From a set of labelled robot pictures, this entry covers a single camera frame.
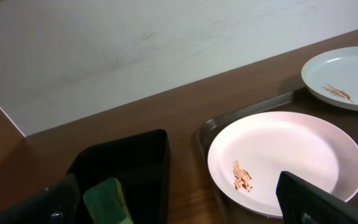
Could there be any light grey plate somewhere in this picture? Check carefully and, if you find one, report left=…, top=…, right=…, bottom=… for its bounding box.
left=301, top=47, right=358, bottom=111

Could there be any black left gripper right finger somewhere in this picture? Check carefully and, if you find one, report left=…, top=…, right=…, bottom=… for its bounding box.
left=276, top=171, right=358, bottom=224

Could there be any pink plate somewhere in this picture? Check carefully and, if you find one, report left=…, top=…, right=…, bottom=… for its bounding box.
left=207, top=111, right=358, bottom=218

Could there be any black tray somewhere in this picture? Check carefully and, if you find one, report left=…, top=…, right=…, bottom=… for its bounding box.
left=68, top=129, right=170, bottom=223

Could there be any green yellow sponge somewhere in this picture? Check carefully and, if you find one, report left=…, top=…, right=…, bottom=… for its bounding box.
left=83, top=178, right=134, bottom=224

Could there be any brown serving tray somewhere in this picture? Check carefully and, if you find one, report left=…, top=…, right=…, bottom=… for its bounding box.
left=197, top=88, right=358, bottom=224

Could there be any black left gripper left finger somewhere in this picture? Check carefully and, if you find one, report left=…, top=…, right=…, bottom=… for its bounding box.
left=0, top=174, right=80, bottom=224

